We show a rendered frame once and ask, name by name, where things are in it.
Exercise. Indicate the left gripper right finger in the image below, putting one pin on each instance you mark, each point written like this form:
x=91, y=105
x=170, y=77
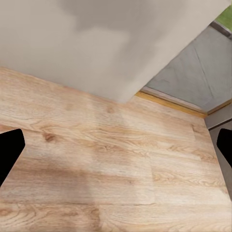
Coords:
x=224, y=143

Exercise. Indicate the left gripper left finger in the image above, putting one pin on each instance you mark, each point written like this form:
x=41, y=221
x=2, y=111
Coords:
x=12, y=144

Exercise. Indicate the fixed window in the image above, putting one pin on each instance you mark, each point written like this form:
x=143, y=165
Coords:
x=198, y=80

